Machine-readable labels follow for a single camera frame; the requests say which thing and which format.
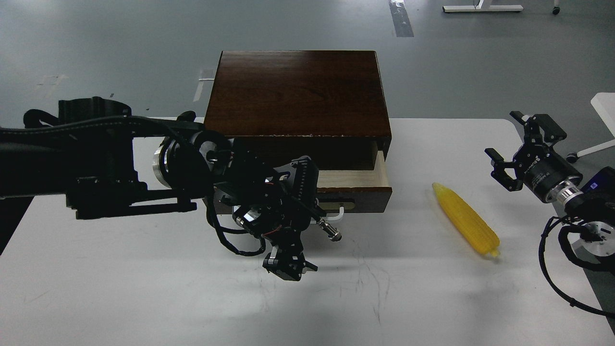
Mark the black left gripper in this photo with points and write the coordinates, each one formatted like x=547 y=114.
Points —
x=269 y=222

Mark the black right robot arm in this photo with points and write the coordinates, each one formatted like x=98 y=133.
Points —
x=594 y=208

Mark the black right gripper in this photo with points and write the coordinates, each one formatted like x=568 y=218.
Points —
x=536 y=163

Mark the dark wooden drawer cabinet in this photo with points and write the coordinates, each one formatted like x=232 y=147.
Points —
x=327 y=104

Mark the white desk leg base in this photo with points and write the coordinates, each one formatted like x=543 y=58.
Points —
x=483 y=6

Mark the white furniture at right edge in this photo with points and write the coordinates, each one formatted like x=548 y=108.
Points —
x=603 y=104

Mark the yellow corn cob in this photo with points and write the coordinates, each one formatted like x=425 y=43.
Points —
x=481 y=237

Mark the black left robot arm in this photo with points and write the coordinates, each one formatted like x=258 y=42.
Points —
x=109 y=163

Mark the wooden drawer with white handle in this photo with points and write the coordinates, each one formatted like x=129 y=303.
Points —
x=353 y=185

